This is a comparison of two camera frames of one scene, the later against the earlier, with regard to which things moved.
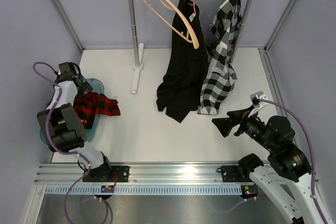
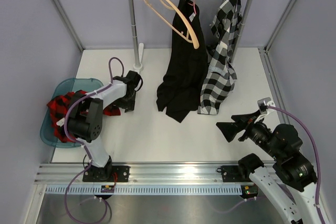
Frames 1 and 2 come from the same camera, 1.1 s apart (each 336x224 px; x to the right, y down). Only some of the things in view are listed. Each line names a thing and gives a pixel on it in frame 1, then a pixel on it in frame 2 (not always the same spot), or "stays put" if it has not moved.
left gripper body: (85, 87) → (127, 103)
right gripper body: (253, 127) stays put
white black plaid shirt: (219, 76) stays put
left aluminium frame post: (62, 10) stays put
